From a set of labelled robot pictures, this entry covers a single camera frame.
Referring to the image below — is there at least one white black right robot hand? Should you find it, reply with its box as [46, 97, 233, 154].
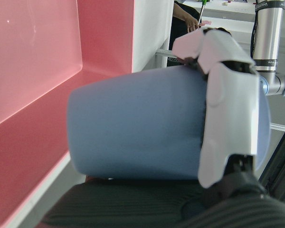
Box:
[41, 26, 285, 228]

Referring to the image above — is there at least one blue plastic cup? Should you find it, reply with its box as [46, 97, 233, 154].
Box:
[66, 65, 271, 181]

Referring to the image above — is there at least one pink plastic box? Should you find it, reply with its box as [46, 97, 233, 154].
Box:
[0, 0, 135, 228]

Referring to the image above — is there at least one aluminium profile bar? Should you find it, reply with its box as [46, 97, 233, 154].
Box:
[155, 48, 177, 58]

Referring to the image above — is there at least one white background table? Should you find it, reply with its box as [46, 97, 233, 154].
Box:
[199, 0, 256, 45]

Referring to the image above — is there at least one green tipped stick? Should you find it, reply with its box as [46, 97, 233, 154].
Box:
[197, 0, 209, 26]

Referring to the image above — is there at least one person in dark clothes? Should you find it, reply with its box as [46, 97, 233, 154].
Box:
[172, 0, 201, 34]

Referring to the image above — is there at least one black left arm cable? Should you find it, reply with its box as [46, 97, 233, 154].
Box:
[250, 14, 261, 59]

